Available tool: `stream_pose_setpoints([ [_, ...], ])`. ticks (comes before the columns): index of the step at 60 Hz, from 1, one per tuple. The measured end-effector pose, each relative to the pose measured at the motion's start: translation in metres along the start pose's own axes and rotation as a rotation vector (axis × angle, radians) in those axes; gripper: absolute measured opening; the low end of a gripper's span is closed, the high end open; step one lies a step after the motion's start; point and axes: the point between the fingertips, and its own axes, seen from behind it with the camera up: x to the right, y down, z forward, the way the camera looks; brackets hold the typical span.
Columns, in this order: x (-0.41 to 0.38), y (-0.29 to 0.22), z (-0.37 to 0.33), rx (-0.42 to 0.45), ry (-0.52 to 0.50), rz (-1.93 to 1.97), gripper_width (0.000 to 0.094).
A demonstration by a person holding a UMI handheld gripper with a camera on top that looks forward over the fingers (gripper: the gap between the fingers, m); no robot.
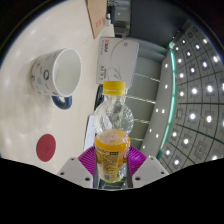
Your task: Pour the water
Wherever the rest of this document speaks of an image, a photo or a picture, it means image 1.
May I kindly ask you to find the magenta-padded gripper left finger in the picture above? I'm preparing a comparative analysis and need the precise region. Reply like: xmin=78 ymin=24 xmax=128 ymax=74
xmin=56 ymin=145 xmax=98 ymax=190

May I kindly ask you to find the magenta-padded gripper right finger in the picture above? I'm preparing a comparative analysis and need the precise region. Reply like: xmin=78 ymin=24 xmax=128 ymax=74
xmin=125 ymin=145 xmax=170 ymax=189

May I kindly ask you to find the yellow-capped orange label drink bottle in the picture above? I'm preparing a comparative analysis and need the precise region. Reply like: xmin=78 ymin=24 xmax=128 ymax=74
xmin=93 ymin=80 xmax=135 ymax=184

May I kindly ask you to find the flat round red coaster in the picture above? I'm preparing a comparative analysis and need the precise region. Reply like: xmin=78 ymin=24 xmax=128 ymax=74
xmin=35 ymin=133 xmax=57 ymax=163

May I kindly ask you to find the black bag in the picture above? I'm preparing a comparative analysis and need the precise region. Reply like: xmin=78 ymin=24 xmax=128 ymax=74
xmin=94 ymin=84 xmax=105 ymax=109

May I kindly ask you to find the group of ceiling lights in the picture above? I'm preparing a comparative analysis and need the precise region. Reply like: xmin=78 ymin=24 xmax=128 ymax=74
xmin=146 ymin=28 xmax=224 ymax=168

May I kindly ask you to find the white cardboard paper box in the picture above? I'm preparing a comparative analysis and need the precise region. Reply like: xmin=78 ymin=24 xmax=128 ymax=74
xmin=96 ymin=36 xmax=140 ymax=86

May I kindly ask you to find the white mug with blue handle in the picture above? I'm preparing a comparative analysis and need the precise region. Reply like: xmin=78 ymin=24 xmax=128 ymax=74
xmin=30 ymin=48 xmax=83 ymax=110

